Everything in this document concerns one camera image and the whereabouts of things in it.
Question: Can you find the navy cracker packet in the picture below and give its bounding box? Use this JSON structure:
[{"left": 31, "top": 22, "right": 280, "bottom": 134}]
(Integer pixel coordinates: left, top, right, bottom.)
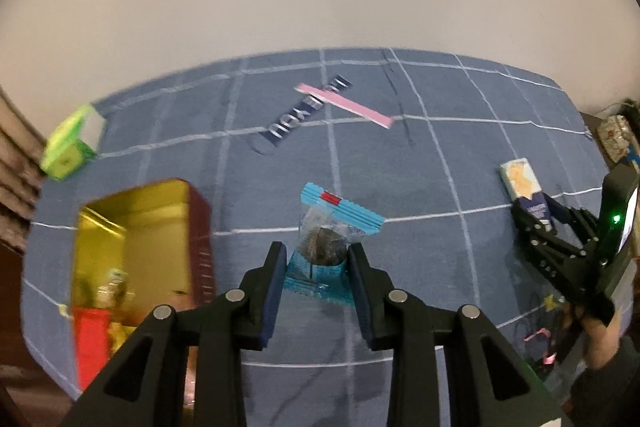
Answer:
[{"left": 499, "top": 157, "right": 561, "bottom": 233}]

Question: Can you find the plain yellow snack packet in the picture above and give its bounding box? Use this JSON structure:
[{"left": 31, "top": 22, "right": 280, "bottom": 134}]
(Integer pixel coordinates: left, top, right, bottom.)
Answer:
[{"left": 107, "top": 322, "right": 136, "bottom": 353}]

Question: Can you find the person's right hand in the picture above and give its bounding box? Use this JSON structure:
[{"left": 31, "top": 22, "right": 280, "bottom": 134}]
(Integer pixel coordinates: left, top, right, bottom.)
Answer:
[{"left": 562, "top": 299, "right": 626, "bottom": 370}]

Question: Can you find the pink tape strip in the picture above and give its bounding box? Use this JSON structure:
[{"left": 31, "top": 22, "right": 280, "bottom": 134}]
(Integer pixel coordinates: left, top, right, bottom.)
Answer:
[{"left": 295, "top": 83, "right": 395, "bottom": 128}]

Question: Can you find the person's right forearm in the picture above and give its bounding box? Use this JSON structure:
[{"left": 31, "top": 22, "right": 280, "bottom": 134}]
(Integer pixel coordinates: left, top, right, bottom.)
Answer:
[{"left": 570, "top": 337, "right": 640, "bottom": 427}]

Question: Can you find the floral pouch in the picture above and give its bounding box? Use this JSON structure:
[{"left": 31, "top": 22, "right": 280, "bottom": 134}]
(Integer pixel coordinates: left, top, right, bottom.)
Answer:
[{"left": 597, "top": 114, "right": 638, "bottom": 162}]

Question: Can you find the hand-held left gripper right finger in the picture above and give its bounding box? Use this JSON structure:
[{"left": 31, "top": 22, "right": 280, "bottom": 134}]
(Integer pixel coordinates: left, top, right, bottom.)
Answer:
[{"left": 347, "top": 243, "right": 576, "bottom": 427}]

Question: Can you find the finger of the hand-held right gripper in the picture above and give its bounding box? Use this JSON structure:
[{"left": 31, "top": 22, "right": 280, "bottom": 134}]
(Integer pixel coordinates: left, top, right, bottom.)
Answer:
[
  {"left": 511, "top": 201, "right": 599, "bottom": 304},
  {"left": 542, "top": 193, "right": 601, "bottom": 249}
]

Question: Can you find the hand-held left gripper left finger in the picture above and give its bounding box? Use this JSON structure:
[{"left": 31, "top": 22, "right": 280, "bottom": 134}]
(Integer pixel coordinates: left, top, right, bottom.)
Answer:
[{"left": 65, "top": 241, "right": 288, "bottom": 427}]

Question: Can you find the dark fabric label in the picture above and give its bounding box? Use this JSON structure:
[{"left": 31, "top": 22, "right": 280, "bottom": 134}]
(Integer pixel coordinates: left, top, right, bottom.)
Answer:
[{"left": 260, "top": 75, "right": 353, "bottom": 148}]

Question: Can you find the blue checked tablecloth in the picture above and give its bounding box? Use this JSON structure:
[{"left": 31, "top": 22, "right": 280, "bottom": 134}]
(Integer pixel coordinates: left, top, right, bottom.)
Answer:
[{"left": 20, "top": 48, "right": 613, "bottom": 427}]

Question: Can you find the blue candy packet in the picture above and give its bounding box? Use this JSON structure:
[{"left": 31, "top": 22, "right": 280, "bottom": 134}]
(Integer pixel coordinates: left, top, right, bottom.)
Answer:
[{"left": 282, "top": 182, "right": 386, "bottom": 305}]

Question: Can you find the red snack packet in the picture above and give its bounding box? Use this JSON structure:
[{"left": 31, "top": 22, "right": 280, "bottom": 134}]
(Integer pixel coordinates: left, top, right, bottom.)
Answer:
[{"left": 74, "top": 307, "right": 113, "bottom": 390}]

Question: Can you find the red and gold tin box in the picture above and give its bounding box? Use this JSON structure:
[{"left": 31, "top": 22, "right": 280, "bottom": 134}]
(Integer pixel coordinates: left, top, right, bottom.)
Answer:
[{"left": 70, "top": 178, "right": 217, "bottom": 413}]

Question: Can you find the green and white carton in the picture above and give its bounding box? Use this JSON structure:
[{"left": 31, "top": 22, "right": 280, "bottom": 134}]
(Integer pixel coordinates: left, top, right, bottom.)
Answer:
[{"left": 40, "top": 103, "right": 107, "bottom": 181}]

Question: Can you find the clear plastic container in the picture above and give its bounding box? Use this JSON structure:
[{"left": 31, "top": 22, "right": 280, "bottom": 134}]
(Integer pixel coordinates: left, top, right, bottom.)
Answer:
[{"left": 520, "top": 292, "right": 586, "bottom": 388}]

